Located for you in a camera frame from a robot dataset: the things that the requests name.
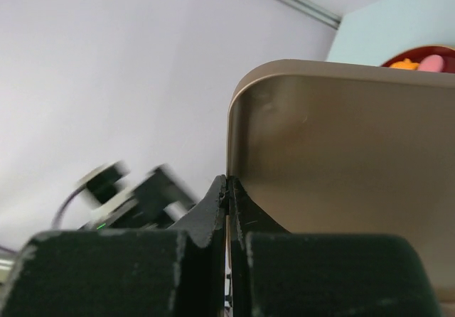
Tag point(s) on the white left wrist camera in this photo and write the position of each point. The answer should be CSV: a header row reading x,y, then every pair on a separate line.
x,y
103,183

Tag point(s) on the pink round cookie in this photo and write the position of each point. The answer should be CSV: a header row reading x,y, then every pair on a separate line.
x,y
432,63

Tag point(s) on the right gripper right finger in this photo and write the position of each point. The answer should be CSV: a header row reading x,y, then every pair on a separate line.
x,y
278,273

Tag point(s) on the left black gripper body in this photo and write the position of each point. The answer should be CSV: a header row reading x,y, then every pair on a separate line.
x,y
157,202

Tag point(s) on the round red plate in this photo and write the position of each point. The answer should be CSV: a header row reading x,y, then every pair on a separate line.
x,y
419,53

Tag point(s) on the orange fish cookie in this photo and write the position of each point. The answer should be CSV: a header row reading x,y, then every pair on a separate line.
x,y
405,64

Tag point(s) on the gold tin lid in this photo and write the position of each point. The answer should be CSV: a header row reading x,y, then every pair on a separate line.
x,y
339,148

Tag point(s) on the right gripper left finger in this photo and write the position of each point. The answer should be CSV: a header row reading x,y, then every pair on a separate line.
x,y
179,271

